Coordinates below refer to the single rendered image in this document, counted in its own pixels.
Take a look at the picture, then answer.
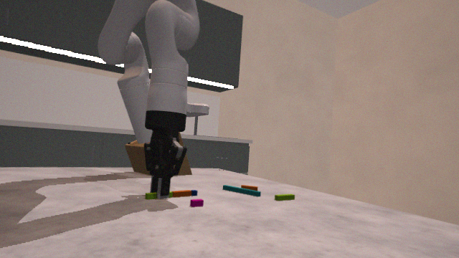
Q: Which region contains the turquoise rod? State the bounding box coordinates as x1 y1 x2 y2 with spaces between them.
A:
223 185 261 196

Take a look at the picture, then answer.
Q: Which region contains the small magenta block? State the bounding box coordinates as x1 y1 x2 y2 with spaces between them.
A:
190 199 204 207

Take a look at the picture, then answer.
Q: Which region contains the lime green rod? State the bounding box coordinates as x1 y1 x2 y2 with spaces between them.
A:
145 191 173 200
275 194 295 201

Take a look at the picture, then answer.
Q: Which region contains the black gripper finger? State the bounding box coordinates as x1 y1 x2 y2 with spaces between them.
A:
156 138 187 199
144 139 159 193

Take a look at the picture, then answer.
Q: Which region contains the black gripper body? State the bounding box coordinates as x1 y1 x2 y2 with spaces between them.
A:
145 110 186 159

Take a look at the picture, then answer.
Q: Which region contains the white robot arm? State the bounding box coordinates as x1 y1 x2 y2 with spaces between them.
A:
98 0 209 143

